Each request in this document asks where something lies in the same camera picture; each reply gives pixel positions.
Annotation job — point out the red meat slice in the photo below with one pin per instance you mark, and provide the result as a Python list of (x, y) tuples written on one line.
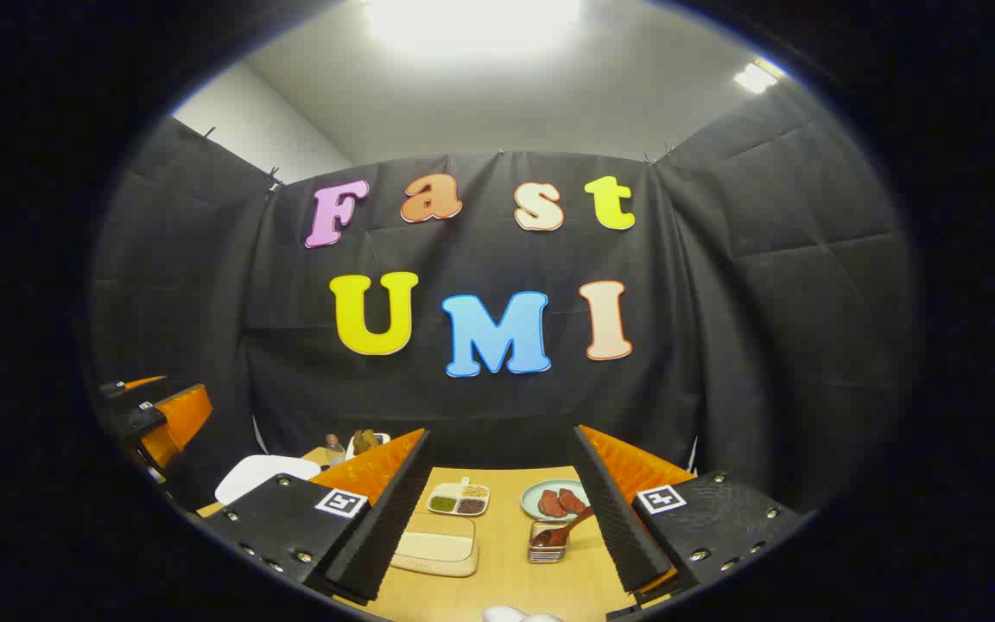
[(552, 504), (572, 500)]

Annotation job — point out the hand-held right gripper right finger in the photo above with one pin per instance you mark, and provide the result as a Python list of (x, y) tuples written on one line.
[(614, 518)]

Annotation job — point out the pale green plate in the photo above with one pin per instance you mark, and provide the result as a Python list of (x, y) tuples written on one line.
[(532, 499)]

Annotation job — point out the white toaster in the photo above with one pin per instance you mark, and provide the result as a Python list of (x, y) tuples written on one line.
[(383, 441)]

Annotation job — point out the large ceiling light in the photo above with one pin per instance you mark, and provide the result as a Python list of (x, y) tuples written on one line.
[(472, 22)]

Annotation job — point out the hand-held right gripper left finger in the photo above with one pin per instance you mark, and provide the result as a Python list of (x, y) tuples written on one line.
[(389, 527)]

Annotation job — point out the dark wooden spoon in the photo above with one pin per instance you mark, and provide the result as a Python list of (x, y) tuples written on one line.
[(560, 529)]

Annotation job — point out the black backdrop cloth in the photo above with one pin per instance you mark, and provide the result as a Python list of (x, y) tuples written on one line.
[(722, 345)]

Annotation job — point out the brown bread slice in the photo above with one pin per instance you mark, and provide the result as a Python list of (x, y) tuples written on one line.
[(372, 441), (359, 442)]

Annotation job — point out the clear plastic water bottle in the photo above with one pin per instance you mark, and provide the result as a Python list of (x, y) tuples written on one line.
[(335, 451)]

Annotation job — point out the white divided grain dish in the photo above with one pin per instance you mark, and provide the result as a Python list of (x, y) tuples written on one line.
[(459, 499)]

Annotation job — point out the small ceiling light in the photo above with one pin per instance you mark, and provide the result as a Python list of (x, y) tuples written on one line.
[(755, 78)]

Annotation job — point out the white rice cooker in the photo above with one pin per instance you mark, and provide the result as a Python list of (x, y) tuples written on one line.
[(260, 475)]

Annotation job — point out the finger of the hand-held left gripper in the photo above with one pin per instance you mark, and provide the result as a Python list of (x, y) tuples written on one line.
[(139, 383), (180, 419)]

